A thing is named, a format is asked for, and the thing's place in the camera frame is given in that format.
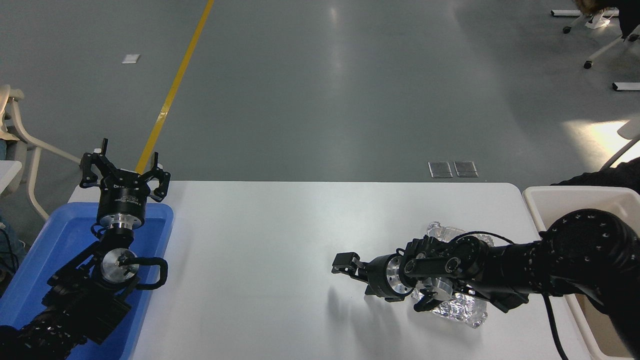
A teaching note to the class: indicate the small white floor label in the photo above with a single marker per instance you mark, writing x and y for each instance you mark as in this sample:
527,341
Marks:
131,58

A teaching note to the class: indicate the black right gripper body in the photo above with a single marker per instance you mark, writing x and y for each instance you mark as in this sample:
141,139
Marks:
377,277

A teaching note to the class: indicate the person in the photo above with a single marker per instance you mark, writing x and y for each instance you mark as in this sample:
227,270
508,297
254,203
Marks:
10,245
615,177

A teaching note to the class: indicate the metal floor outlet cover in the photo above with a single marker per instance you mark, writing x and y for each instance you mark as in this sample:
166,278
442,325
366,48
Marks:
440,169
465,169

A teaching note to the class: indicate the cream plastic chair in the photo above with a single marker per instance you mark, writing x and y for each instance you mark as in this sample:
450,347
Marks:
22,135

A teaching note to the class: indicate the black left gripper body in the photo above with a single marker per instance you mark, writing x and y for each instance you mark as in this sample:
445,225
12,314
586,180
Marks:
122,197

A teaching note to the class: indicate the white floor bar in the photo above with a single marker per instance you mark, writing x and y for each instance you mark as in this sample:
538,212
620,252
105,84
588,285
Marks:
626,86
565,12

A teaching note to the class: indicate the large pale bin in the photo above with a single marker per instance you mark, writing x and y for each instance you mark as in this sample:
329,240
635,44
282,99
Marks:
555,205

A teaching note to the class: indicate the white rolling office chair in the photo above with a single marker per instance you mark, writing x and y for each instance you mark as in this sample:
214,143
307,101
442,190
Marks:
607,47

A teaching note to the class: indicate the silver foil plate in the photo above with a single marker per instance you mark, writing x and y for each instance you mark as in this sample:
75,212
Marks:
460,307

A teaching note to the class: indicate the white side table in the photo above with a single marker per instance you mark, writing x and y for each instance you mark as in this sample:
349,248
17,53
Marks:
9,175

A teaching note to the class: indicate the blue plastic tray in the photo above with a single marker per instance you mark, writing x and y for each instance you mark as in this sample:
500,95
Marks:
65,235

